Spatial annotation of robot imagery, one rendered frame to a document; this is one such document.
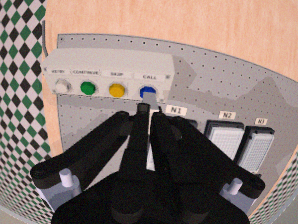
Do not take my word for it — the grey base plate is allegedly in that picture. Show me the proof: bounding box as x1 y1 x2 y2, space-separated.
56 33 298 217

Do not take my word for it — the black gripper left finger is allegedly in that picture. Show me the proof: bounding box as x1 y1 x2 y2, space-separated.
30 92 151 224

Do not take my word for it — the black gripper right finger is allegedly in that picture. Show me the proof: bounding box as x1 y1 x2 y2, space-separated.
148 92 265 224

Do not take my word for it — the grey operator panel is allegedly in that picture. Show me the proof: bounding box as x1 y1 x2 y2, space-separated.
40 20 175 104

